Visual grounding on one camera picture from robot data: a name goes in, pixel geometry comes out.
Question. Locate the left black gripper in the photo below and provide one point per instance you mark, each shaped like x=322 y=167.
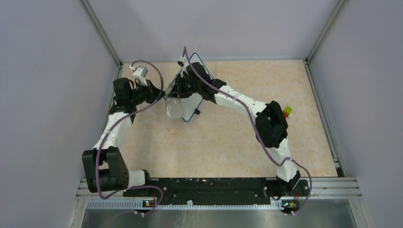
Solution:
x=159 y=93

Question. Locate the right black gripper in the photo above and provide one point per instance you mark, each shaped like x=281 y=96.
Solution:
x=178 y=92

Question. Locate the grey oval whiteboard eraser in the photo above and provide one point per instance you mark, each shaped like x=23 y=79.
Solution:
x=173 y=105

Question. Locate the blue framed small whiteboard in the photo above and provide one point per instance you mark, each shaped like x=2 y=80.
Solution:
x=190 y=105

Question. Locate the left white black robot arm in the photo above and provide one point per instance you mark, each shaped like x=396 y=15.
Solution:
x=104 y=166

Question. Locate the red yellow green toy bricks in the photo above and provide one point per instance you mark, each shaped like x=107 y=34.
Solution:
x=287 y=112

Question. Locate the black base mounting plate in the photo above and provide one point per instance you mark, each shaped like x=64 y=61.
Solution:
x=219 y=191

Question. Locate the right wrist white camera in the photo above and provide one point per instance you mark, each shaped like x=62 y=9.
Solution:
x=182 y=59

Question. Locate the wrist white camera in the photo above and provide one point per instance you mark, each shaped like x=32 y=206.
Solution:
x=139 y=74
x=182 y=59

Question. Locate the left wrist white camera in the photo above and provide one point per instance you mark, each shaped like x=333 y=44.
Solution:
x=139 y=74

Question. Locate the left aluminium frame post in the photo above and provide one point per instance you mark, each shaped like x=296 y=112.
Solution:
x=101 y=31

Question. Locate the aluminium frame post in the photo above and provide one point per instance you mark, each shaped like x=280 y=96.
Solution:
x=326 y=30
x=101 y=31

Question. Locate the right aluminium frame post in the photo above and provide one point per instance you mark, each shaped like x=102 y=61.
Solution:
x=326 y=30

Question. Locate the aluminium front rail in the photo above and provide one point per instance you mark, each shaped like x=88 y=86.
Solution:
x=330 y=203

